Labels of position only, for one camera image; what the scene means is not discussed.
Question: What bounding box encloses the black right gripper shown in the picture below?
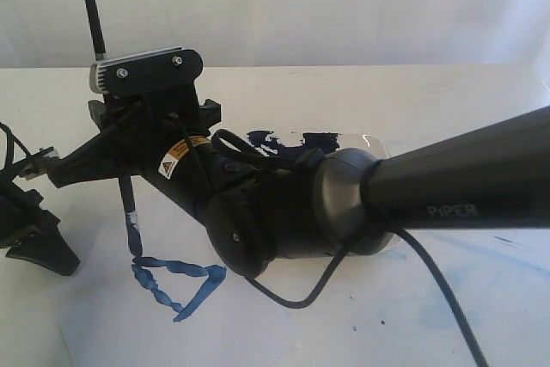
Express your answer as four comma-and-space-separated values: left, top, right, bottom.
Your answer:
46, 91, 224, 222

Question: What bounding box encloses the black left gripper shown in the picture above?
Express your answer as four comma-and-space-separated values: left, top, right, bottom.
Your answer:
1, 186, 79, 273

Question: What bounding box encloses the black paintbrush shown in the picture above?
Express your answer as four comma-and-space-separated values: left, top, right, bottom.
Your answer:
84, 0, 143, 257

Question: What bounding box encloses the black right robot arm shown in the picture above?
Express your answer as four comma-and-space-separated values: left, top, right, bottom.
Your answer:
48, 90, 549, 278

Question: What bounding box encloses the white square paint plate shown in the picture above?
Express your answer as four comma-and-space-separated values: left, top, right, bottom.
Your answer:
246, 130, 394, 259

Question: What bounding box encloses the white paper sheet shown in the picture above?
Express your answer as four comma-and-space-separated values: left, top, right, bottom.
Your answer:
1, 184, 302, 366

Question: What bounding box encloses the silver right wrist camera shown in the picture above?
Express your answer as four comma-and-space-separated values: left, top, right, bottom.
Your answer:
89, 46, 204, 98

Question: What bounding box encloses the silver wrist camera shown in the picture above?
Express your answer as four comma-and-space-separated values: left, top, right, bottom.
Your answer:
19, 146, 59, 180
89, 46, 204, 98

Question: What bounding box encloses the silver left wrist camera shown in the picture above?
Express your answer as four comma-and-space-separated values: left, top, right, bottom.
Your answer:
19, 146, 59, 180

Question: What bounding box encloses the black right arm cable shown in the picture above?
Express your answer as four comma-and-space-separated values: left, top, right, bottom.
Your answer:
212, 128, 491, 367

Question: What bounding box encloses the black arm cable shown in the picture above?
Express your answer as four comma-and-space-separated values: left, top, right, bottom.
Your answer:
212, 128, 491, 367
0, 121, 34, 183

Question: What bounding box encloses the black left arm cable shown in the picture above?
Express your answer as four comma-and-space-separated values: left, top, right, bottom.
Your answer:
0, 121, 34, 183

